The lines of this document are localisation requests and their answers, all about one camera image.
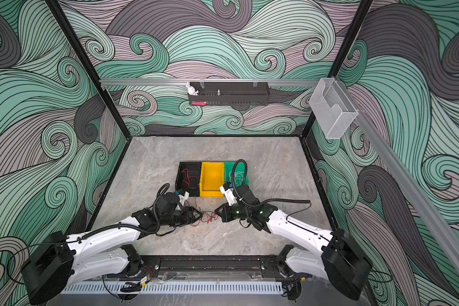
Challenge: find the black corner frame post left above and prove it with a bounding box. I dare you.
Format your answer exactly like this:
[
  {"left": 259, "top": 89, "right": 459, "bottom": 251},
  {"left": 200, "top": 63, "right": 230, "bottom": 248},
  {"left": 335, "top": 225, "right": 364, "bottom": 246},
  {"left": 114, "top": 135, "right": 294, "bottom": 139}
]
[{"left": 45, "top": 0, "right": 132, "bottom": 141}]

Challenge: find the white wire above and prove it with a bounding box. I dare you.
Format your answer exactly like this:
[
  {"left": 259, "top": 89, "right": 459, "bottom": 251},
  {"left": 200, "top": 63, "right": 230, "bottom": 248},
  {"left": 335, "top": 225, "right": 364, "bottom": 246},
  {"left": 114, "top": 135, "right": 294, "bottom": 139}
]
[{"left": 231, "top": 170, "right": 249, "bottom": 186}]

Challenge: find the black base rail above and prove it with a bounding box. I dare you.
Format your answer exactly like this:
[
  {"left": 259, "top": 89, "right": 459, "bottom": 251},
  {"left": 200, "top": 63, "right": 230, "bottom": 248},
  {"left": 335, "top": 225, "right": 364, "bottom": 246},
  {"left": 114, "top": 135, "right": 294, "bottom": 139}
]
[{"left": 141, "top": 255, "right": 291, "bottom": 278}]

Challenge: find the aluminium wall rail back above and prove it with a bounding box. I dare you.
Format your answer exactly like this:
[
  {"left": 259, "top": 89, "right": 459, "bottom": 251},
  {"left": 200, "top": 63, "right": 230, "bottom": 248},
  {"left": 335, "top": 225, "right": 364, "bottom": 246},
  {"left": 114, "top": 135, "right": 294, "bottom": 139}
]
[{"left": 99, "top": 78, "right": 320, "bottom": 87}]

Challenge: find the black storage bin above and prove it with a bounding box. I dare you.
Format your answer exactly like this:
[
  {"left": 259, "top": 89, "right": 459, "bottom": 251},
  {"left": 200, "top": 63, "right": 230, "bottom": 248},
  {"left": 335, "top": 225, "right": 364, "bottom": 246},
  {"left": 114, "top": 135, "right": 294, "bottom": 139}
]
[{"left": 175, "top": 161, "right": 202, "bottom": 197}]

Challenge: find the clear plastic wall holder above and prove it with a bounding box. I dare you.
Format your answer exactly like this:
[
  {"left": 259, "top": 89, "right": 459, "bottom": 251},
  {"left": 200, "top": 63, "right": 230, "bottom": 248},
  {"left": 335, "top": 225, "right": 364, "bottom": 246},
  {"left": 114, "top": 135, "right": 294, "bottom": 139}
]
[{"left": 309, "top": 78, "right": 358, "bottom": 140}]

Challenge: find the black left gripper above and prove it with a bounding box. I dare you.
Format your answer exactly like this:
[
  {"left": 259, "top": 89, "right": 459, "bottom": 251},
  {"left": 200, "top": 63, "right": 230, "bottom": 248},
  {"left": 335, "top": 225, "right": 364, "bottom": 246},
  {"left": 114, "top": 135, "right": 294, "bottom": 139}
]
[{"left": 161, "top": 205, "right": 204, "bottom": 227}]

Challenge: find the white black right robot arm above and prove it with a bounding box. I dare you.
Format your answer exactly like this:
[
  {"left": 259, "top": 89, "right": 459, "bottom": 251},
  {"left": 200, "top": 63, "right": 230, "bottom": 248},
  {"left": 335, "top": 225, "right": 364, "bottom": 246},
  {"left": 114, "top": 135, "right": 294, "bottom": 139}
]
[{"left": 215, "top": 203, "right": 373, "bottom": 300}]

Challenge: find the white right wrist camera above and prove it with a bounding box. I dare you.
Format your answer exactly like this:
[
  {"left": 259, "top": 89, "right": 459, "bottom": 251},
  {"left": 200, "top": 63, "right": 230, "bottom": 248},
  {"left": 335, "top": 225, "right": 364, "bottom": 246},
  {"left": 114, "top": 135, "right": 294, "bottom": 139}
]
[{"left": 220, "top": 182, "right": 238, "bottom": 206}]

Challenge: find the black wall shelf tray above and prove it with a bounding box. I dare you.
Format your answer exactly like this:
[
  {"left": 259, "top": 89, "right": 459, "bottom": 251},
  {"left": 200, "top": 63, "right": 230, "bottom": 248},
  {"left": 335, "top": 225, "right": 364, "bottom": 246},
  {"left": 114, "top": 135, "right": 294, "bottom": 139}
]
[{"left": 187, "top": 82, "right": 270, "bottom": 110}]

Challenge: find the white slotted cable duct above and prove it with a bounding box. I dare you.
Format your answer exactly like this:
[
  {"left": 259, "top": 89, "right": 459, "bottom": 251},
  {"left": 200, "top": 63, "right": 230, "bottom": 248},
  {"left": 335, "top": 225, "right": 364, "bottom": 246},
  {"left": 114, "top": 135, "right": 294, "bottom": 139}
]
[{"left": 62, "top": 281, "right": 283, "bottom": 295}]

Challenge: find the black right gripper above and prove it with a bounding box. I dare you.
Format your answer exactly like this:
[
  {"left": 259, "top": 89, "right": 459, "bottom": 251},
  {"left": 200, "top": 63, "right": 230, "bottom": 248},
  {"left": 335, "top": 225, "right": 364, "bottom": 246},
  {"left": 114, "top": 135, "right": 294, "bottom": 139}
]
[{"left": 212, "top": 201, "right": 252, "bottom": 223}]

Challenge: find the black corner frame post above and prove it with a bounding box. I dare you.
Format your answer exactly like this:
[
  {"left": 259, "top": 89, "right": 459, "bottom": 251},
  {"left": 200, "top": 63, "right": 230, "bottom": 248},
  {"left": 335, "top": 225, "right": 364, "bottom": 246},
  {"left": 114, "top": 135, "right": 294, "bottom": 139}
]
[
  {"left": 301, "top": 1, "right": 373, "bottom": 140},
  {"left": 45, "top": 0, "right": 132, "bottom": 141}
]

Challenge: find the pink marker on shelf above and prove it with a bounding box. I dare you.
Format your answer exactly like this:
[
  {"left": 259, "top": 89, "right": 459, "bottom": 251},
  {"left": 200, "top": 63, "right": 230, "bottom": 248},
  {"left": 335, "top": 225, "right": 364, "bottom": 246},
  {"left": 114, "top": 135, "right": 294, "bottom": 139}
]
[{"left": 191, "top": 101, "right": 207, "bottom": 107}]

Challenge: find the green storage bin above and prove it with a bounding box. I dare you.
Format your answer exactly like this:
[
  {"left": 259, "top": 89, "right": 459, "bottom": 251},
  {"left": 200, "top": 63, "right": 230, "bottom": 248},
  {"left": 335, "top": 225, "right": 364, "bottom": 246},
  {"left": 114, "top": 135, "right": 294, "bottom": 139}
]
[{"left": 224, "top": 162, "right": 249, "bottom": 186}]

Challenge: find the yellow storage bin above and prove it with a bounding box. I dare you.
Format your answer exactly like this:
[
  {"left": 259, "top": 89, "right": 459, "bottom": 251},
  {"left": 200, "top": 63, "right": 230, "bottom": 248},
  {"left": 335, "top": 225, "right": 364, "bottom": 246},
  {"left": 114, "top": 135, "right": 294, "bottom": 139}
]
[{"left": 200, "top": 162, "right": 224, "bottom": 198}]

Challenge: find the black corner frame post right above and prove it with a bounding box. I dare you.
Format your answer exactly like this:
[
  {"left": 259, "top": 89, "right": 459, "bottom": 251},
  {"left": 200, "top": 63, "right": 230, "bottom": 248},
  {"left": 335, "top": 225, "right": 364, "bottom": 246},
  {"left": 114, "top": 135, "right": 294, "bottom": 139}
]
[{"left": 301, "top": 1, "right": 373, "bottom": 140}]

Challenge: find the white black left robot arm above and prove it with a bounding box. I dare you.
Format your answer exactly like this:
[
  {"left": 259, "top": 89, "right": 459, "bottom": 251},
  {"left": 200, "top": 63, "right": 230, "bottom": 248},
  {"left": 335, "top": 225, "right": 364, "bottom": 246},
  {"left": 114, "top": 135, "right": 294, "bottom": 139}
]
[{"left": 21, "top": 206, "right": 203, "bottom": 305}]

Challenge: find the white rabbit figurine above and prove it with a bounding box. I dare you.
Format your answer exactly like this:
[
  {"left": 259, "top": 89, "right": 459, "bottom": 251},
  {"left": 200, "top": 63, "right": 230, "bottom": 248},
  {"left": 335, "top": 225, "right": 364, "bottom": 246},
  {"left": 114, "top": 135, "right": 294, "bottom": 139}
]
[{"left": 186, "top": 82, "right": 198, "bottom": 96}]

